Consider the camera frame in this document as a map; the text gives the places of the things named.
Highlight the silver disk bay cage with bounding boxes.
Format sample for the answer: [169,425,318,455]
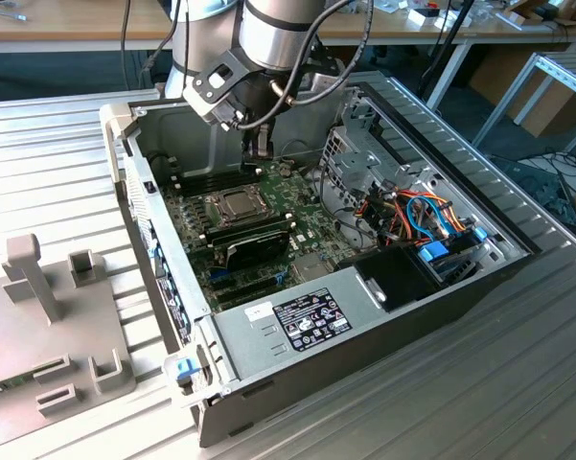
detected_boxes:
[318,125,445,215]

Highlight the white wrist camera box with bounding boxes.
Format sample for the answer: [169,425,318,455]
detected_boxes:
[181,47,265,127]

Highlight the installed RAM stick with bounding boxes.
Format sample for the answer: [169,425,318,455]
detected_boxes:
[201,218,294,243]

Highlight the silver chipset heatsink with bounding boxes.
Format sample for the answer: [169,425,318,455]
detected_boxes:
[294,253,331,284]

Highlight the aluminium frame shelf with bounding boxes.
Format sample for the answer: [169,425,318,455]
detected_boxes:
[472,50,576,155]

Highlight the green RAM stick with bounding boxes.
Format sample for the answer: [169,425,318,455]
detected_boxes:
[0,372,35,399]

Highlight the black rating label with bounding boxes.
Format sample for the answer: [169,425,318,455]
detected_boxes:
[272,287,354,354]

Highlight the silver power supply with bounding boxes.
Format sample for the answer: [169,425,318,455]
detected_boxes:
[209,265,390,385]

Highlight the large brown cardboard panel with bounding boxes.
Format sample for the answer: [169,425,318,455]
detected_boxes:
[468,45,576,138]

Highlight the small white box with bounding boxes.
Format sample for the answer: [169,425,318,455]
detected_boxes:
[406,8,438,28]

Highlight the green motherboard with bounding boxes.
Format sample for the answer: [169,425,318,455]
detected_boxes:
[160,160,380,313]

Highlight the blue case latch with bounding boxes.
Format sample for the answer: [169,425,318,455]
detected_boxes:
[171,356,198,385]

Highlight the grey parts rack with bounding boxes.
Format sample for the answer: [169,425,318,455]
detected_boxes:
[0,233,138,454]

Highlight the black pole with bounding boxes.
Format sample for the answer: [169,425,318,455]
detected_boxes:
[409,0,476,82]

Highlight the blue wire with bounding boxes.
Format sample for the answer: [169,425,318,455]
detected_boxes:
[405,194,451,241]

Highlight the wooden desk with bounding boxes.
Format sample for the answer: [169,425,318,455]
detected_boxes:
[0,0,173,54]
[315,0,576,112]

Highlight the small white sticker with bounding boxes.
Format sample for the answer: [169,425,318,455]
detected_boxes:
[244,301,275,324]

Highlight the hanging grey cable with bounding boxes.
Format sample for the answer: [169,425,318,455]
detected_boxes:
[119,0,173,92]

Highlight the silver CPU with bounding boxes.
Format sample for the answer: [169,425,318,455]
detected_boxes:
[224,191,260,217]

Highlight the open black PC case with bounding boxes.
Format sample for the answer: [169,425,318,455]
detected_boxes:
[99,80,543,449]

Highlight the black graphics card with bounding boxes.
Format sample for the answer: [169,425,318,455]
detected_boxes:
[210,223,291,273]

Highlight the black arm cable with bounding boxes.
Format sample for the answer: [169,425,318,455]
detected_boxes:
[229,0,376,131]

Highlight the orange wire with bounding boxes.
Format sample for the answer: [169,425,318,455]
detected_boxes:
[393,189,471,239]

